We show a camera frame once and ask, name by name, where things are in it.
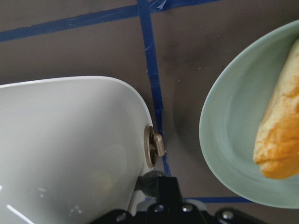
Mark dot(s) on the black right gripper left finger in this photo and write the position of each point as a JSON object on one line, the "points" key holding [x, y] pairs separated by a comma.
{"points": [[170, 207]]}

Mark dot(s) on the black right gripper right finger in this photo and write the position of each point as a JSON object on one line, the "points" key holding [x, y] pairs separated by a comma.
{"points": [[234, 216]]}

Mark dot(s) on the white two-slot toaster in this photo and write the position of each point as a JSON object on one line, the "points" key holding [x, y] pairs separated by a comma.
{"points": [[72, 149]]}

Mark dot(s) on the golden triangular pastry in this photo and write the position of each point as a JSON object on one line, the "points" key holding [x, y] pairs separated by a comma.
{"points": [[276, 150]]}

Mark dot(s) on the light green plate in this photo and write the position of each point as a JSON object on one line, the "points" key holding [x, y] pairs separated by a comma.
{"points": [[231, 115]]}

